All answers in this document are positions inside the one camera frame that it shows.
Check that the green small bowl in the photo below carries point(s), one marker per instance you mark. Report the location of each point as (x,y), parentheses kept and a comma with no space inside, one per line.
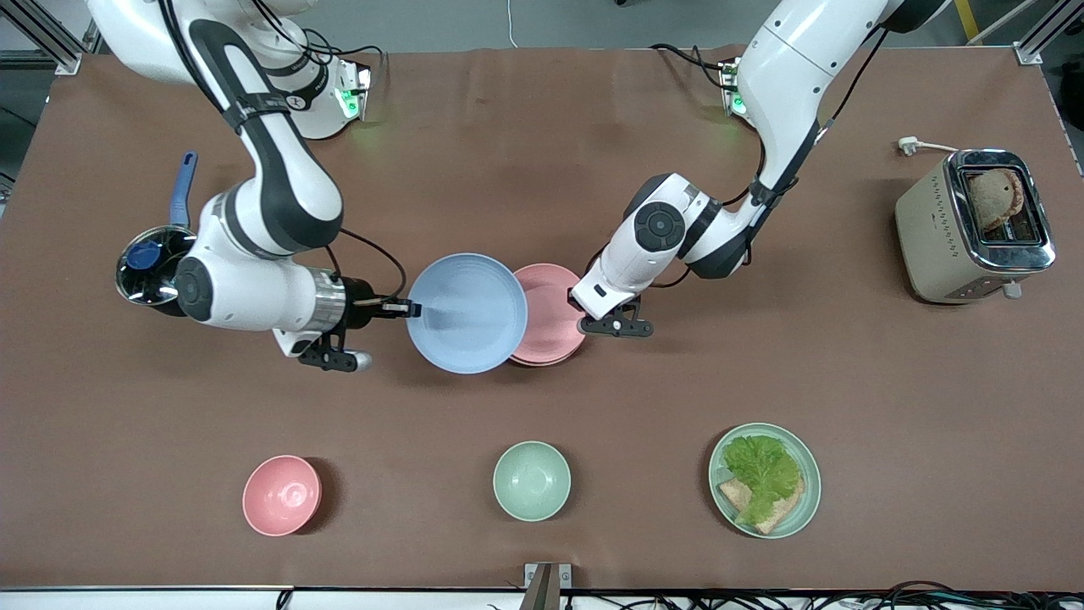
(532,480)

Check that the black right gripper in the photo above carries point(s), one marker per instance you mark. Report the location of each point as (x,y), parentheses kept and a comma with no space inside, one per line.
(362,302)

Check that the round bread slice with eye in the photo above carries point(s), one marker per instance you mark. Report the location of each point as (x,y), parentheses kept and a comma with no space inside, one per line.
(992,196)

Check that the beige and chrome toaster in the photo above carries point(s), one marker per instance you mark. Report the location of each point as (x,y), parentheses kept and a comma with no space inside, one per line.
(931,241)

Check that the pink shallow plate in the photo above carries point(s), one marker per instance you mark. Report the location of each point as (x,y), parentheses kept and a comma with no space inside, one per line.
(550,305)

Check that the aluminium frame profile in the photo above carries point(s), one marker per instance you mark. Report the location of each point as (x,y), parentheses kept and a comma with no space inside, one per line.
(1037,38)
(47,38)

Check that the pink small bowl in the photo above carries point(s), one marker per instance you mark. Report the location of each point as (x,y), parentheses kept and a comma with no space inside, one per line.
(281,496)

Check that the blue shallow plate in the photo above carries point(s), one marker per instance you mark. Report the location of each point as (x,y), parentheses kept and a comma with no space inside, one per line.
(470,313)

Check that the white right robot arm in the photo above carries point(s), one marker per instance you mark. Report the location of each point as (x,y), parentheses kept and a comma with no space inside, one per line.
(279,169)

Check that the silver base connector box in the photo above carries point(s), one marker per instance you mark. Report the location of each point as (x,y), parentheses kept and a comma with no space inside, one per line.
(351,89)
(730,89)

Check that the brown bread slice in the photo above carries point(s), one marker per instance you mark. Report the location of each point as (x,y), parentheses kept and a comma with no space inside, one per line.
(779,513)

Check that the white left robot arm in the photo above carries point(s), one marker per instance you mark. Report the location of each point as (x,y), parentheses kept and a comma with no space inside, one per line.
(788,76)

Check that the green lettuce leaf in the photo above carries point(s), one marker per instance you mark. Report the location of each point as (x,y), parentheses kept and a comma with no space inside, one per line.
(762,470)

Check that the green plate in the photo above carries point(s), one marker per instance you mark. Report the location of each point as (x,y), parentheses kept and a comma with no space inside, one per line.
(809,500)

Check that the grey metal bracket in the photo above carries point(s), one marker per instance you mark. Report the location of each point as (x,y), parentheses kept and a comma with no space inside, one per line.
(546,585)

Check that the glass lid with blue knob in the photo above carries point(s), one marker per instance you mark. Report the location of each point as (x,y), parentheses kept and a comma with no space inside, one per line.
(148,263)

